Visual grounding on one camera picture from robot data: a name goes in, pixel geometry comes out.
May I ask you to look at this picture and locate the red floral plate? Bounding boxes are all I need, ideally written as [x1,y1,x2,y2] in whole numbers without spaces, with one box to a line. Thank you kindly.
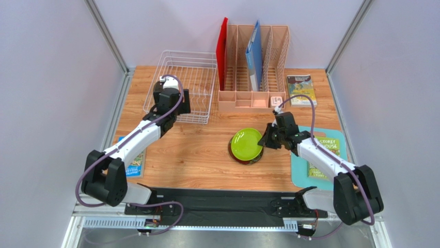
[228,144,264,166]

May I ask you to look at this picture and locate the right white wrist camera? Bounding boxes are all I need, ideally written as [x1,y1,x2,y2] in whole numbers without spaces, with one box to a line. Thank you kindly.
[273,106,283,115]

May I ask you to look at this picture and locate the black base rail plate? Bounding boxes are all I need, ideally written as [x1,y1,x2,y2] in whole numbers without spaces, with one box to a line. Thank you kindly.
[124,188,328,227]

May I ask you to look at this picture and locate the blue storey treehouse book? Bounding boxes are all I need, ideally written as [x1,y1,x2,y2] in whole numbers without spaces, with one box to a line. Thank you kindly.
[124,145,146,179]

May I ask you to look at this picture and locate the white wire dish rack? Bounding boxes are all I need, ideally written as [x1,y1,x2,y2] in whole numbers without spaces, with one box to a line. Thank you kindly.
[143,50,217,125]

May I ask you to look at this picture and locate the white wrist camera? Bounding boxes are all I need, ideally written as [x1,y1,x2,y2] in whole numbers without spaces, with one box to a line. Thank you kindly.
[159,76,180,90]
[273,106,283,115]

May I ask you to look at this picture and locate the teal cutting board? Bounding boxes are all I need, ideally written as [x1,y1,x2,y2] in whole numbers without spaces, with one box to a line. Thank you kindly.
[291,128,348,191]

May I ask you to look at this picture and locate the green plate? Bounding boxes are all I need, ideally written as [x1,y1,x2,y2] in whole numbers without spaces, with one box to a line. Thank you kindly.
[228,128,263,162]

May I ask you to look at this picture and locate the pink desk file organizer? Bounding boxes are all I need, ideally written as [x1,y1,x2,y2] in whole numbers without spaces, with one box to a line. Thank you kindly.
[218,23,291,113]

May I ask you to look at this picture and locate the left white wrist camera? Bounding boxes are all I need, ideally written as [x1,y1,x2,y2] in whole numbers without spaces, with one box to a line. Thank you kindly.
[159,76,180,90]

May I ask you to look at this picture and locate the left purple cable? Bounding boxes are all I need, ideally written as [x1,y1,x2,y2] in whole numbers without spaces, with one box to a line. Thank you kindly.
[74,74,185,237]

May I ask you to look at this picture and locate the blue folder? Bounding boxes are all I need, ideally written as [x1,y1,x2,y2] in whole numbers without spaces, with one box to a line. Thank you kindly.
[245,20,263,91]

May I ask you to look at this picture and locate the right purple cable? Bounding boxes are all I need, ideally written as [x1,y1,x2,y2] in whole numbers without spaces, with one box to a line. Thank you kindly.
[275,94,376,240]

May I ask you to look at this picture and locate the white power adapter cube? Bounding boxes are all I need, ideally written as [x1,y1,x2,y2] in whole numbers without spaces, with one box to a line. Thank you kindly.
[270,96,283,108]

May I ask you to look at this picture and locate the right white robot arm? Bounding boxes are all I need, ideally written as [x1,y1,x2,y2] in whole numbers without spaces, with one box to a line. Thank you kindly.
[258,110,384,225]

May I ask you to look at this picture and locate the red folder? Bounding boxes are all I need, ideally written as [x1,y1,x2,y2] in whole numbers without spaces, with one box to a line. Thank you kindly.
[216,17,229,91]

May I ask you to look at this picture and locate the illustrated book back right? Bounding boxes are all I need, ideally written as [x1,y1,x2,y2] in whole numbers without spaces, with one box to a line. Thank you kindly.
[286,74,317,107]

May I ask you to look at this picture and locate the green storey treehouse book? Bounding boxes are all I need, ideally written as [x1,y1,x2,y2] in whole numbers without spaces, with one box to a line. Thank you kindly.
[307,136,340,180]

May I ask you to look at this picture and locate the purple cable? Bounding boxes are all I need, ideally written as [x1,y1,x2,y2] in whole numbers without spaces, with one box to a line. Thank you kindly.
[74,74,185,237]
[275,94,376,240]

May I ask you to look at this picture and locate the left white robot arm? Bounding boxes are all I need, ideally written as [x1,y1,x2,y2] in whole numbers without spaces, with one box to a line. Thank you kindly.
[75,75,191,207]

